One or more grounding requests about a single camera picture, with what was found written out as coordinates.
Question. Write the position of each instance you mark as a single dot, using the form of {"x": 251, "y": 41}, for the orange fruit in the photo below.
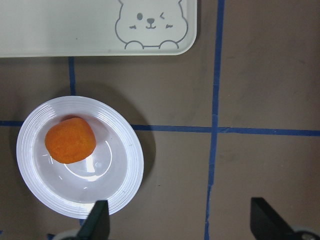
{"x": 70, "y": 141}

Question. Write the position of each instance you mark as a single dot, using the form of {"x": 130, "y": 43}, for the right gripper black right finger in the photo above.
{"x": 266, "y": 223}

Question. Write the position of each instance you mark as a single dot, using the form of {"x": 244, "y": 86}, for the pale green bear tray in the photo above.
{"x": 72, "y": 28}

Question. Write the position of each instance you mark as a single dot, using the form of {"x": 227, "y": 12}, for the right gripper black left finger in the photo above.
{"x": 97, "y": 224}

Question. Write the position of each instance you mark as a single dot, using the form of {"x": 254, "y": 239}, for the white ribbed plate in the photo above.
{"x": 113, "y": 172}

